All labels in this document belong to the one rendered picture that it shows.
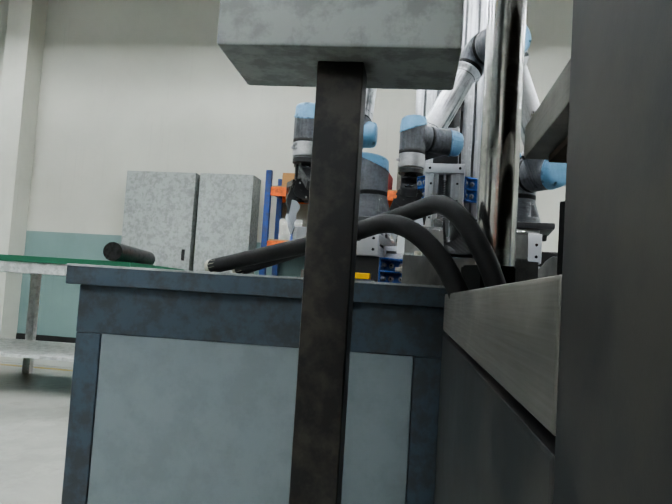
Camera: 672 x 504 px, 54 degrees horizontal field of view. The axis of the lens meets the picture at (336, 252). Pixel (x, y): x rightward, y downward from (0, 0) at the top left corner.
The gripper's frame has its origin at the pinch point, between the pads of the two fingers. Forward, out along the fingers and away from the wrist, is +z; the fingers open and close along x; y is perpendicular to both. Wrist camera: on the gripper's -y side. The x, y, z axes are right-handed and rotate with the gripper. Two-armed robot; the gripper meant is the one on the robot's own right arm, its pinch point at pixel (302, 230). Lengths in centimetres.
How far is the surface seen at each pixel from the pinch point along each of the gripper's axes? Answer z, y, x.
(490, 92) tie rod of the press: -15, -85, -2
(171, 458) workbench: 49, -45, 36
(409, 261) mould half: 10, -54, -6
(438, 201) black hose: 2, -82, 4
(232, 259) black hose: 11, -43, 27
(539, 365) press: 19, -148, 35
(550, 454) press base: 23, -150, 36
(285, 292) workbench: 17, -56, 20
